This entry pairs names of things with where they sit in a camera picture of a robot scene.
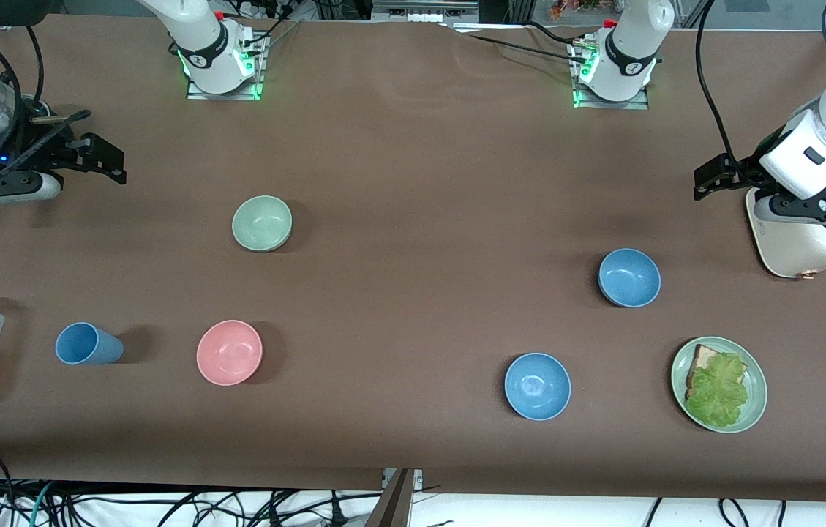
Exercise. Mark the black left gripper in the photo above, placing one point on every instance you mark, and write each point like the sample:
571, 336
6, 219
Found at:
743, 173

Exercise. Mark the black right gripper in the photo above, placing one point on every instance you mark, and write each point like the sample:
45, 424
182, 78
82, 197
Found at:
54, 144

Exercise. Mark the blue bowl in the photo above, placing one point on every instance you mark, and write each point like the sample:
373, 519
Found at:
538, 386
629, 277

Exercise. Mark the green bowl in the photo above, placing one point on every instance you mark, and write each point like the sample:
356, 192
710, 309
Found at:
261, 223

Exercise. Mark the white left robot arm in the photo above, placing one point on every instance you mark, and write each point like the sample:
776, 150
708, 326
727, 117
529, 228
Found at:
632, 44

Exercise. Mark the pink bowl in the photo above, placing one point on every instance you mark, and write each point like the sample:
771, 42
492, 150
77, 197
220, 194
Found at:
229, 352

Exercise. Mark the cream white toaster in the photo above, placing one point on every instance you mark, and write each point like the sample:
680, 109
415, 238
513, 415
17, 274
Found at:
800, 249

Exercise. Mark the blue ribbed cup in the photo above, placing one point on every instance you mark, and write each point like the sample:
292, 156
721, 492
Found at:
87, 344

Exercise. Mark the bread slice under lettuce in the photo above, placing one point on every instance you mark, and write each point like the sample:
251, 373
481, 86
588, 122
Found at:
705, 359

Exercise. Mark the green lettuce leaf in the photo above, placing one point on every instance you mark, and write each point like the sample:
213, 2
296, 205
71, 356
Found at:
718, 391

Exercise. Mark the green plate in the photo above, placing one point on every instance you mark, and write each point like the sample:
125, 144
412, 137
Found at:
755, 395

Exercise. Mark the white power strip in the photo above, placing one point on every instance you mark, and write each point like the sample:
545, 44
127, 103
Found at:
266, 7

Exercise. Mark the orange patterned object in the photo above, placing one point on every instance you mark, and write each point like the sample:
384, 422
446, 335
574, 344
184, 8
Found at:
566, 7

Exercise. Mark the brown table cover sheet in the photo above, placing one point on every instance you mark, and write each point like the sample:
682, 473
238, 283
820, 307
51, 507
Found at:
398, 183

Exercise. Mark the silver equipment box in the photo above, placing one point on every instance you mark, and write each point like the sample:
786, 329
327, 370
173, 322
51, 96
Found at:
423, 9

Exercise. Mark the dark stand leg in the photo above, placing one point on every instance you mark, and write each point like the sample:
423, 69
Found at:
392, 505

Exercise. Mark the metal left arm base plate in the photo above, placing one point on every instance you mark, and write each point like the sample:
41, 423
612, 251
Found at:
632, 105

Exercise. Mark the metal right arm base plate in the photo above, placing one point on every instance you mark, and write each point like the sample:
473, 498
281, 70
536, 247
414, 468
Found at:
237, 95

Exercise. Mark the small metal table bracket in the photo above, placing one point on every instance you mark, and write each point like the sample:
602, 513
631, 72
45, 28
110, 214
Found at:
418, 477

